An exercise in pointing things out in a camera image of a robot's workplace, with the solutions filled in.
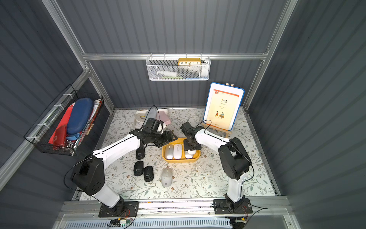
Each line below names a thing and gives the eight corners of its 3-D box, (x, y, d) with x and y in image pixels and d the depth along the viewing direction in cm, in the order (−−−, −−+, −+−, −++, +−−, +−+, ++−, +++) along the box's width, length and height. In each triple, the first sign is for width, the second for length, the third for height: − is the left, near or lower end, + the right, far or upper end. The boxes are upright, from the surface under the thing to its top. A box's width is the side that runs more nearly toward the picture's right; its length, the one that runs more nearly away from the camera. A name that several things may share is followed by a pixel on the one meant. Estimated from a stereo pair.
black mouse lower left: (133, 175, 86) (132, 174, 85) (136, 161, 92) (135, 160, 90) (142, 175, 86) (141, 174, 84) (144, 161, 92) (144, 160, 90)
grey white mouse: (161, 187, 82) (160, 185, 80) (163, 170, 89) (162, 168, 86) (172, 187, 82) (171, 185, 80) (173, 170, 89) (172, 168, 86)
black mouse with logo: (144, 182, 84) (143, 181, 82) (144, 168, 90) (143, 166, 88) (154, 180, 85) (153, 178, 83) (153, 166, 91) (152, 164, 89)
